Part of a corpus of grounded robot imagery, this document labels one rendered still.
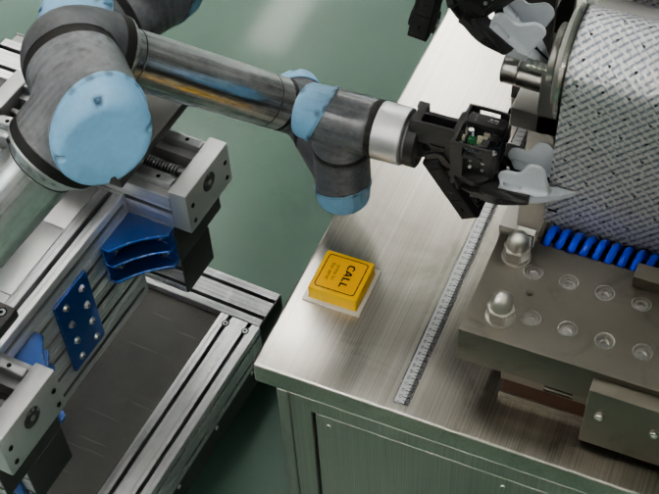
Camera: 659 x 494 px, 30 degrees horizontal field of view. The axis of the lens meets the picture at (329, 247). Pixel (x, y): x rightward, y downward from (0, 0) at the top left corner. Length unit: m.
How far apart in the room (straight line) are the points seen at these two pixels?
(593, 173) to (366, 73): 1.84
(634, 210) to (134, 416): 1.21
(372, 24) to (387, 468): 1.94
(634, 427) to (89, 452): 1.21
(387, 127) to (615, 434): 0.46
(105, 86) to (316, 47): 2.04
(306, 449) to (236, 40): 1.86
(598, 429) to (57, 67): 0.75
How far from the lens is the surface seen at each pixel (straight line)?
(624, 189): 1.50
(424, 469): 1.65
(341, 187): 1.62
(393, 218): 1.74
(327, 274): 1.65
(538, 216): 1.70
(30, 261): 1.99
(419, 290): 1.66
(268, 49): 3.37
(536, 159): 1.53
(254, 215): 2.95
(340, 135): 1.54
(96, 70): 1.38
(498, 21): 1.44
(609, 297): 1.52
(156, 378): 2.45
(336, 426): 1.65
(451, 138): 1.50
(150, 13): 1.94
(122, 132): 1.37
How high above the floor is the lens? 2.22
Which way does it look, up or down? 51 degrees down
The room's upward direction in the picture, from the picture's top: 3 degrees counter-clockwise
